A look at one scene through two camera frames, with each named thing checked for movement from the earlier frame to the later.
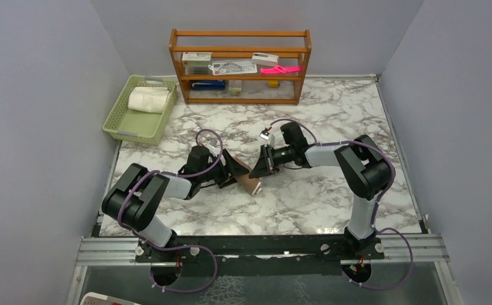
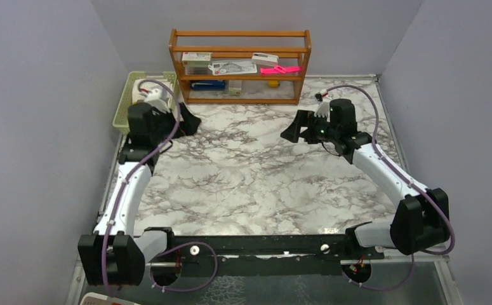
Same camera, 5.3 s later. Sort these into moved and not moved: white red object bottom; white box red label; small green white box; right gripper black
Moved: right gripper black
Not moved: small green white box; white box red label; white red object bottom
